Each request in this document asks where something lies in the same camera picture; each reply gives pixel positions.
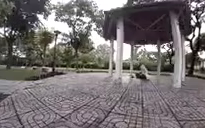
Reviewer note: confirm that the grass lawn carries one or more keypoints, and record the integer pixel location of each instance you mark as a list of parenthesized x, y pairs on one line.
[(10, 73)]

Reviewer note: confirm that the pavilion with white columns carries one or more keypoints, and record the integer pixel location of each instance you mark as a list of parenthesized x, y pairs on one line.
[(146, 23)]

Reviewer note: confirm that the row of trees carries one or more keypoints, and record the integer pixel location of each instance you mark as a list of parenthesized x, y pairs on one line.
[(73, 40)]

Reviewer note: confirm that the patterned tile pavement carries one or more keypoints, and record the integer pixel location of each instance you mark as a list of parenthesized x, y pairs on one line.
[(100, 103)]

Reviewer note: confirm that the lamp post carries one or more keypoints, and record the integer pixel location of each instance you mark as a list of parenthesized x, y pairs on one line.
[(54, 50)]

